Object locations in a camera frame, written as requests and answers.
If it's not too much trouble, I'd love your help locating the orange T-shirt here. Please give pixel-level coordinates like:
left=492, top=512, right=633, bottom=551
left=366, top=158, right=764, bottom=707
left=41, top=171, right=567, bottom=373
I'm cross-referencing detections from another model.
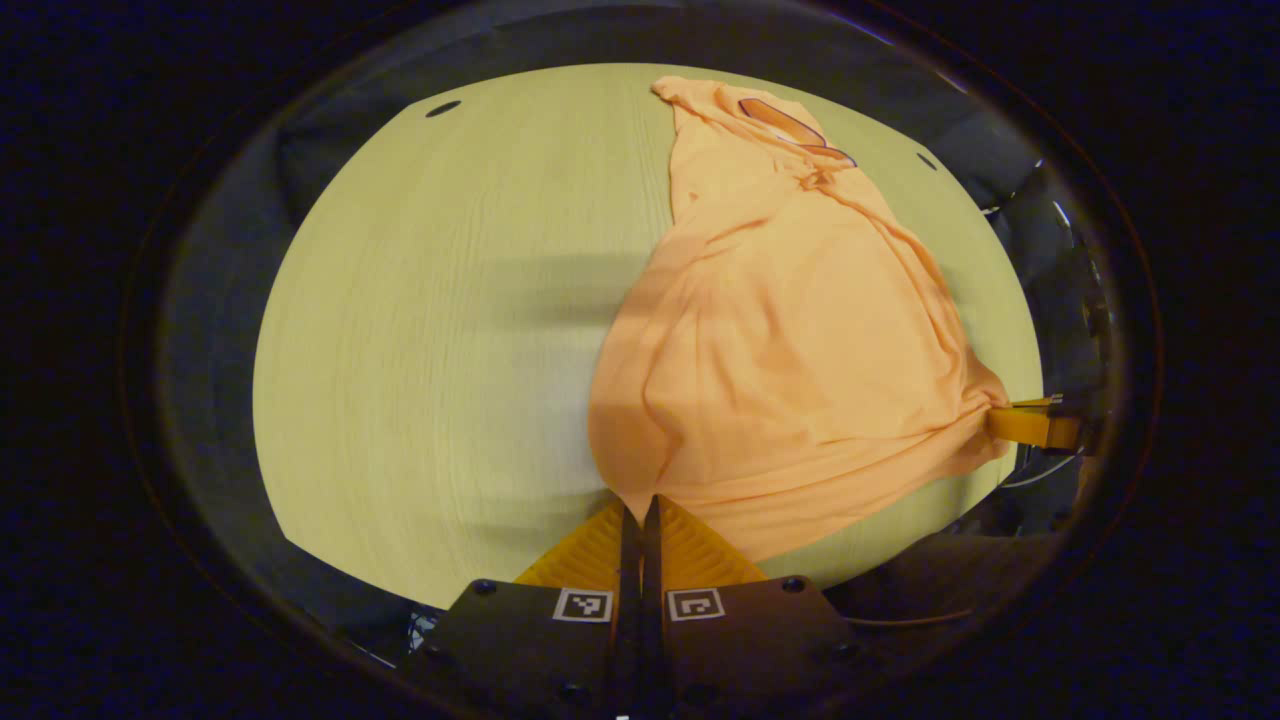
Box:
left=588, top=75, right=1013, bottom=563

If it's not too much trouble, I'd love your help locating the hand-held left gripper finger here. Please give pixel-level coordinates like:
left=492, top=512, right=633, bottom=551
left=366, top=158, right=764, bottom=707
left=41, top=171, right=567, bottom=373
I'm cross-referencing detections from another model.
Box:
left=642, top=493, right=881, bottom=720
left=400, top=495, right=642, bottom=720

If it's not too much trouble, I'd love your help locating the thin grey cable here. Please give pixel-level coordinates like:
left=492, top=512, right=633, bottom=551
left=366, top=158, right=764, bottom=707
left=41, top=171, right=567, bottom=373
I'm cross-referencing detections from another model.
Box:
left=998, top=454, right=1081, bottom=491

